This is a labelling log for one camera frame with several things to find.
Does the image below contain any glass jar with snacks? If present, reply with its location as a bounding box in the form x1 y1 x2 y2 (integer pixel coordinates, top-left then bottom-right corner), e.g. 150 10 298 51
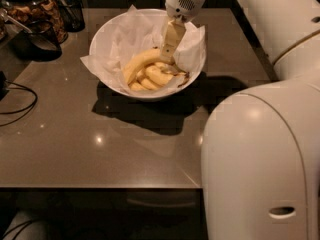
1 0 68 43

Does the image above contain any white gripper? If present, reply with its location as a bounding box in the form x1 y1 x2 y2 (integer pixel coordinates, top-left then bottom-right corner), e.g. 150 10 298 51
160 0 205 62

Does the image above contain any grey chair seat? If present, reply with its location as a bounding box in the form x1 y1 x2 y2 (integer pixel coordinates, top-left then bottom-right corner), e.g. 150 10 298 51
1 210 48 240

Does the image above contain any yellow banana bunch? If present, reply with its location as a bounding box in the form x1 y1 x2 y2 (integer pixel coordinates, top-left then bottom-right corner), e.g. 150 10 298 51
129 62 189 91

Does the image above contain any white bowl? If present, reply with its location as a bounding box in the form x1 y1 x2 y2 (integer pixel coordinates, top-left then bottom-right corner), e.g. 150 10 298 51
88 8 208 102

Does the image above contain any large yellow banana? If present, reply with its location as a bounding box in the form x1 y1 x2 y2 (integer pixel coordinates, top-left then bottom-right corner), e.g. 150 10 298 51
122 48 174 84

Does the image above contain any metal spoon handle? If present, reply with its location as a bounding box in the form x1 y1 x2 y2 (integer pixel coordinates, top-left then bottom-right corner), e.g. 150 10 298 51
0 8 33 34

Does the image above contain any black mesh cup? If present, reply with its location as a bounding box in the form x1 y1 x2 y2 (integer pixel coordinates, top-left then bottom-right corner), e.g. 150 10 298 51
12 21 62 61

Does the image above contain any black mesh pen holder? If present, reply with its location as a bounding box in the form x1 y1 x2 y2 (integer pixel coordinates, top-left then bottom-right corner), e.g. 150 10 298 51
58 0 85 32

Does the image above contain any black cable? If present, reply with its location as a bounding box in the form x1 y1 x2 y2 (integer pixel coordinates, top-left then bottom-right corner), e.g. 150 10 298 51
0 80 39 128

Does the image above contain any white paper liner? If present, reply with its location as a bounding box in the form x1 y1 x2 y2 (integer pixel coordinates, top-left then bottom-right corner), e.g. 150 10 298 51
80 5 206 95

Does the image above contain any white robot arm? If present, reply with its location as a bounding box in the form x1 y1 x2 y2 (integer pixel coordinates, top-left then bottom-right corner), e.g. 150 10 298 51
201 0 320 240

